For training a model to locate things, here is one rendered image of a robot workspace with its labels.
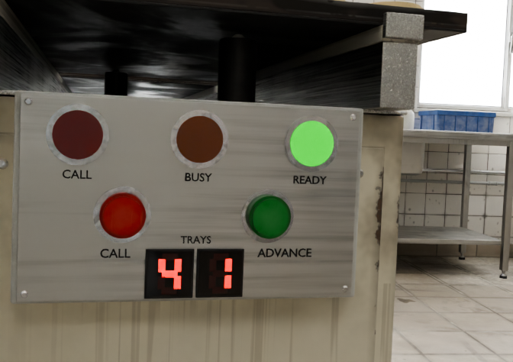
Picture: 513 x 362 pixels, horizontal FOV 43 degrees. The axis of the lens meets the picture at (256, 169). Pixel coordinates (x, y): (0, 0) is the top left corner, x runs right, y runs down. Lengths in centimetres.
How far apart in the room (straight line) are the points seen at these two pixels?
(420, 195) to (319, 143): 436
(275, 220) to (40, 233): 16
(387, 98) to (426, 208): 436
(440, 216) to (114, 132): 451
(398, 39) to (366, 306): 21
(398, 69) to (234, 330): 23
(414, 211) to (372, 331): 429
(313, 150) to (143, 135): 12
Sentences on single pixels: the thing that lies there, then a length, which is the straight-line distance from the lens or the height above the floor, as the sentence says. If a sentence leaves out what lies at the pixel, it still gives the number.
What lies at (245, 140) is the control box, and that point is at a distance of 45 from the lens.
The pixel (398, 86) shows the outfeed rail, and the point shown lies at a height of 86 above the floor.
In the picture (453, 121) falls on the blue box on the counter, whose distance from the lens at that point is 429.
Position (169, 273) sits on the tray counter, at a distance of 45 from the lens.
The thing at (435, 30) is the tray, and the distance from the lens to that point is 52.
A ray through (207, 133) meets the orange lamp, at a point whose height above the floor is 82.
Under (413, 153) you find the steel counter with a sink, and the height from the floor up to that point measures 74.
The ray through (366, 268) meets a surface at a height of 72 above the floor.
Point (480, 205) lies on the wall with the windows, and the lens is 500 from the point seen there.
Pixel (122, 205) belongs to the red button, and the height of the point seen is 77.
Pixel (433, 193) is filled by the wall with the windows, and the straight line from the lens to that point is 485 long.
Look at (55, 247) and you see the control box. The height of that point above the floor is 74.
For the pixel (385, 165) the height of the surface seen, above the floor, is 80.
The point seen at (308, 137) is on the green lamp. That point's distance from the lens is 46.
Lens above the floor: 82
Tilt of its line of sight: 3 degrees down
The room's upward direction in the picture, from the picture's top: 2 degrees clockwise
